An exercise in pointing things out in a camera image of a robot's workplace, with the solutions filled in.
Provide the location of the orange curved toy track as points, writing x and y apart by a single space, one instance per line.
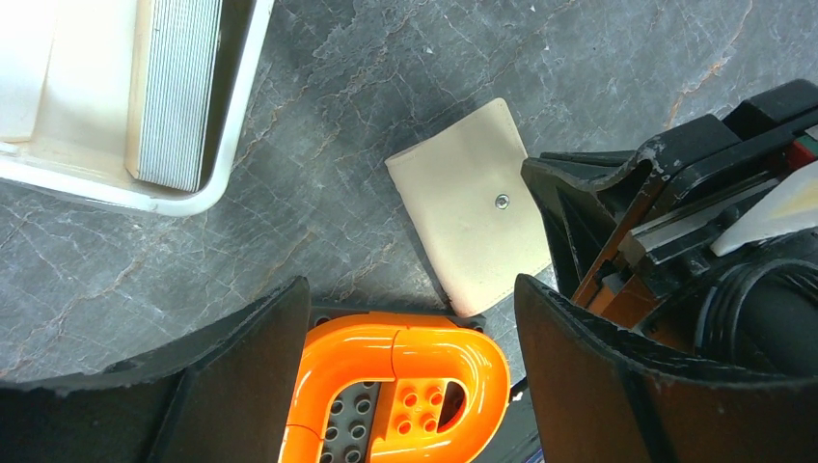
443 389

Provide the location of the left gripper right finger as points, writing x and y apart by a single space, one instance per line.
602 393

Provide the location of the white rectangular tray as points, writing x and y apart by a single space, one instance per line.
65 83

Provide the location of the stack of cards in tray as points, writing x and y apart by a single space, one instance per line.
174 55

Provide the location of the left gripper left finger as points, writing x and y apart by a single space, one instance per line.
219 394

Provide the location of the grey toy baseplate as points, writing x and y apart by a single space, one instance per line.
352 411

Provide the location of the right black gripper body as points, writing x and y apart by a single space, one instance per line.
665 280

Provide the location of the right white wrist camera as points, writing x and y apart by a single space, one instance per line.
789 207

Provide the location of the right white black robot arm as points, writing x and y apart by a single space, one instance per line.
774 305

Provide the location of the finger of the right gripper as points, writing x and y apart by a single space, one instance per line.
589 200

